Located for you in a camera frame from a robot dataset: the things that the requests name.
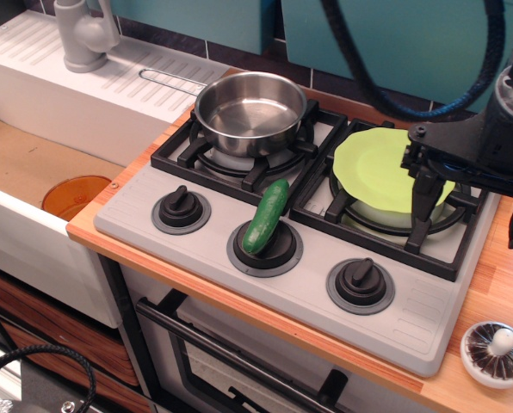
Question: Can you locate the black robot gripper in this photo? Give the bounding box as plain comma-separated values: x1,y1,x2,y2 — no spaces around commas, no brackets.
401,113,513,249

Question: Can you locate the white toy mushroom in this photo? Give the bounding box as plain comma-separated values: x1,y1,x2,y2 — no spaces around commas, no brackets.
460,321,513,390

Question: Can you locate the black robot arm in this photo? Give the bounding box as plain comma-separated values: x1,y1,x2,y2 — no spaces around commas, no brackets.
402,56,513,249

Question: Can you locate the light green plastic plate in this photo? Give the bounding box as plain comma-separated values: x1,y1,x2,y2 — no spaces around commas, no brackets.
332,127,456,214

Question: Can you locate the black right stove knob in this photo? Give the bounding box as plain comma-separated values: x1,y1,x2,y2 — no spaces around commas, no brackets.
326,258,395,316

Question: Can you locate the black stove knob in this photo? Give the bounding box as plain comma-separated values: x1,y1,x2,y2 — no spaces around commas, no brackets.
326,258,395,316
151,185,211,236
226,220,304,278

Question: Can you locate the grey toy stove top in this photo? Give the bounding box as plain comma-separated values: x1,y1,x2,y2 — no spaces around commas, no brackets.
94,162,499,377

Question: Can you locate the black middle stove knob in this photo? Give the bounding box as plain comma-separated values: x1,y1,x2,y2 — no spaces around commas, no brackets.
226,220,304,278

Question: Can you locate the green toy pickle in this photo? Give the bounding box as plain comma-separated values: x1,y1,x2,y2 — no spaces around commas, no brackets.
241,178,289,255

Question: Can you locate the stainless steel pot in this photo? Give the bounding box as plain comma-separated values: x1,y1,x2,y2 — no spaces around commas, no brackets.
138,68,308,158

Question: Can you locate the black left stove knob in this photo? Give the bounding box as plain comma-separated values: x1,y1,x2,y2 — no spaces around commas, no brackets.
151,185,211,236

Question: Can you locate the black right burner grate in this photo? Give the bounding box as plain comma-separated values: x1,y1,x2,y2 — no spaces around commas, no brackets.
290,120,491,281

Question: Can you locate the black burner grate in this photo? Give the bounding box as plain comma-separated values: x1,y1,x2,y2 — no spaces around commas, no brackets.
290,120,491,281
151,99,349,208

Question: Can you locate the black left burner grate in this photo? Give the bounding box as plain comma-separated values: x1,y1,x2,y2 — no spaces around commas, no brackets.
151,99,349,208

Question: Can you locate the toy oven door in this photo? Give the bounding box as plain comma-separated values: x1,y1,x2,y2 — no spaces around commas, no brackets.
121,267,427,412

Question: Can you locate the grey toy faucet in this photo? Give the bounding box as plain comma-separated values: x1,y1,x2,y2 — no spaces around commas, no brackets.
53,0,120,73

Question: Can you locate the white toy sink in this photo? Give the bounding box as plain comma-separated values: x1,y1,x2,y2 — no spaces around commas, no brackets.
0,11,226,328

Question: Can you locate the wooden drawer front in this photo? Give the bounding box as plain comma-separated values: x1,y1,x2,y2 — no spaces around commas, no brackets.
0,270,151,412

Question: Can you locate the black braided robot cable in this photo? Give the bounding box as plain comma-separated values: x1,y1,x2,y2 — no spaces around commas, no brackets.
319,0,513,122

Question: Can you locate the black oven door handle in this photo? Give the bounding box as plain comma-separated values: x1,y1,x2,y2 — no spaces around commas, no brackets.
135,290,349,412

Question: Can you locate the black cable lower left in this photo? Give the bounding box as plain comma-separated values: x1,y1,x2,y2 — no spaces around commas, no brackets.
0,342,97,413

